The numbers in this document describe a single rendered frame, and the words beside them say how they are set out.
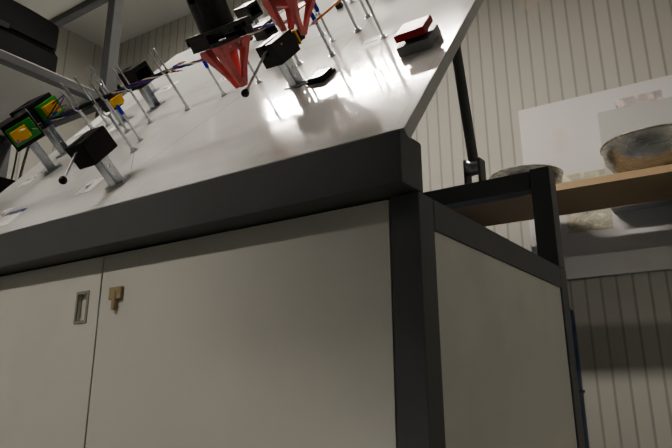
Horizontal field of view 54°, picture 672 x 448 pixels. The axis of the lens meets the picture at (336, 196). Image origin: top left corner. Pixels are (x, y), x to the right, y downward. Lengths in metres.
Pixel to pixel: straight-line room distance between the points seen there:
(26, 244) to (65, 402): 0.29
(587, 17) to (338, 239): 3.10
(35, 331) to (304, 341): 0.60
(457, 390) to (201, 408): 0.35
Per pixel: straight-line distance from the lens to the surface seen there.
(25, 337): 1.32
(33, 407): 1.26
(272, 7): 1.20
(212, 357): 0.94
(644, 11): 3.76
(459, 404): 0.83
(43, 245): 1.24
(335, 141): 0.84
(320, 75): 1.11
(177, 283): 1.01
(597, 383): 3.32
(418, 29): 1.01
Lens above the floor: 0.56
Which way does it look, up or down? 18 degrees up
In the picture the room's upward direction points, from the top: straight up
